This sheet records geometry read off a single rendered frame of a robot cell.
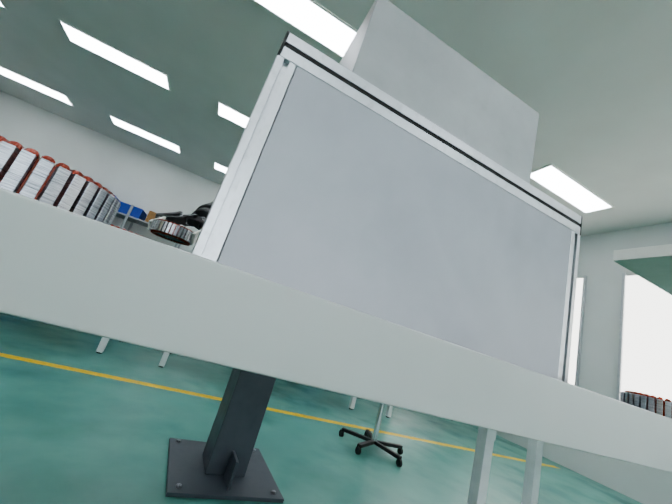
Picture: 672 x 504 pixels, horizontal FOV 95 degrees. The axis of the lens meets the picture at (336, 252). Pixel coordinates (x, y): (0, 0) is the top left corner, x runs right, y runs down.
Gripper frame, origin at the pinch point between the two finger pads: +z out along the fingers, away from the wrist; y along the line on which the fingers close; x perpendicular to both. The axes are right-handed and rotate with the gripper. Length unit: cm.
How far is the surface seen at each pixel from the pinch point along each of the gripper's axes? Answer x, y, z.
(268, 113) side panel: 34, -28, 37
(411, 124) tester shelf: 40, -48, 27
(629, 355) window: -85, -447, -263
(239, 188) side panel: 24, -28, 43
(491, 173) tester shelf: 37, -66, 22
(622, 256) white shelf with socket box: 30, -125, -7
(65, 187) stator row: 24, -21, 60
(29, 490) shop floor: -94, 27, 11
